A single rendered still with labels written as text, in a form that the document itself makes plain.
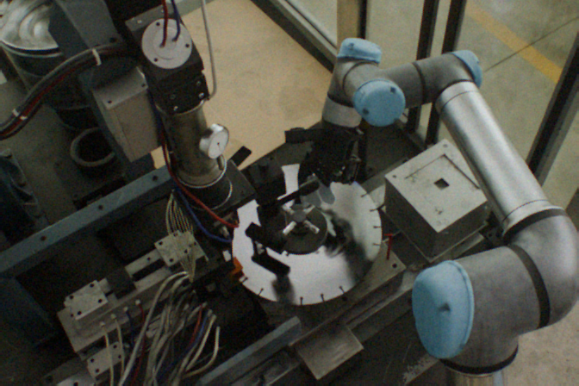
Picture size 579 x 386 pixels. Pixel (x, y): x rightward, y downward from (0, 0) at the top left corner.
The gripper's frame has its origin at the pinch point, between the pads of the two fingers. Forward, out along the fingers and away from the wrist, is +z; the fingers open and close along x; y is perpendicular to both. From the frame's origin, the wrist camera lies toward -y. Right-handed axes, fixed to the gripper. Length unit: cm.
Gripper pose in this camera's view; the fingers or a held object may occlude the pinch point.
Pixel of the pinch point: (307, 203)
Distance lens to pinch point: 132.5
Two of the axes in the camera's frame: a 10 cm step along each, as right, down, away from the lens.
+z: -2.4, 8.6, 4.5
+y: 6.1, 4.9, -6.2
